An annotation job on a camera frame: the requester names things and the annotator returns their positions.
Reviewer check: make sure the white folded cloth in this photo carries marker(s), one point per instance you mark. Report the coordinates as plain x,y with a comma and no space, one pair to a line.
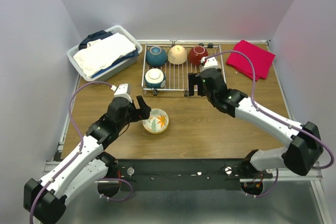
103,53

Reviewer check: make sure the metal wire dish rack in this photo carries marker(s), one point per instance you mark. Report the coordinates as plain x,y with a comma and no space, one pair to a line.
176,75

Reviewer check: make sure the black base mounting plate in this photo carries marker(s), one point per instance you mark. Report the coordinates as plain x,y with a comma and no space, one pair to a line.
184,174

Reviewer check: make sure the dark blue folded cloth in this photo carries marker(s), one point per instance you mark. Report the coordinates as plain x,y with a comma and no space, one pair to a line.
102,34

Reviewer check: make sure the glossy red bowl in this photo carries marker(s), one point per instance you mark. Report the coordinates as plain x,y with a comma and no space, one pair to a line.
196,54

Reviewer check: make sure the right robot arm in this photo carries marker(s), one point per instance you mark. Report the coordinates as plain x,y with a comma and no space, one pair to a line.
301,142

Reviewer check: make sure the red folded cloth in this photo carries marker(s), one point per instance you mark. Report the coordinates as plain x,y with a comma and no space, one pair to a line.
261,60

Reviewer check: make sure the plain teal bowl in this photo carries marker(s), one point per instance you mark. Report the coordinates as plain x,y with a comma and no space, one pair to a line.
156,56

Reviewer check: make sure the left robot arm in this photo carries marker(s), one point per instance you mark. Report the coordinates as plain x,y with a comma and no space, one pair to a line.
47,199

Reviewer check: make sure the beige stoneware bowl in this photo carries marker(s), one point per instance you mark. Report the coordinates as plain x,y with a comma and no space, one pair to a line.
218,64

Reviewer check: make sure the cream bowl with drawing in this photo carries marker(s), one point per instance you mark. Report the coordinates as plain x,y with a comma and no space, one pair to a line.
177,55

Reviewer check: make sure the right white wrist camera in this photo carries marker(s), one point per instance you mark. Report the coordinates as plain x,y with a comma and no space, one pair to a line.
208,63

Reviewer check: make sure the teal and white bowl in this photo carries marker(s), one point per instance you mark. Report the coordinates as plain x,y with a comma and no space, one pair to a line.
155,78

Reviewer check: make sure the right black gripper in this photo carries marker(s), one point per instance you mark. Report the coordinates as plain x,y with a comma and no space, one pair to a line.
194,78

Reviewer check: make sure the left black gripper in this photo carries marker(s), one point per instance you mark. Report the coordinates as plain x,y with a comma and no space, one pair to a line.
143,113

